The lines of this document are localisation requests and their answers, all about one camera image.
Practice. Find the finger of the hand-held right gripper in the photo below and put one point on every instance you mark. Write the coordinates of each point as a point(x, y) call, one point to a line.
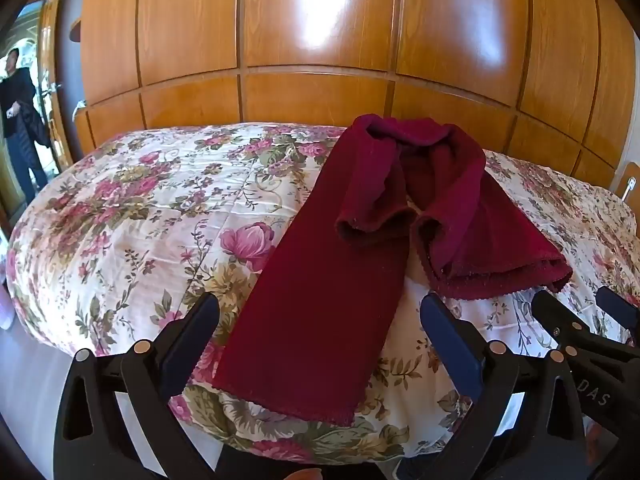
point(620, 312)
point(555, 317)

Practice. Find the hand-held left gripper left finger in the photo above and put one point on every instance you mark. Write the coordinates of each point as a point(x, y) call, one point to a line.
point(192, 340)

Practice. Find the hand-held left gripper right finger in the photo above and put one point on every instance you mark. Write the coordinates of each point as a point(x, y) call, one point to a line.
point(450, 340)

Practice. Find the maroon knitted garment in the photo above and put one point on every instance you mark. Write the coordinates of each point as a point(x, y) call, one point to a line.
point(320, 300)

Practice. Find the floral quilted blanket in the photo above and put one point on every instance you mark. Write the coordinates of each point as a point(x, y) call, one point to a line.
point(135, 220)

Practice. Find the wooden panelled wardrobe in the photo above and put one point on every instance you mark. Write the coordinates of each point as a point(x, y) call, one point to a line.
point(320, 35)

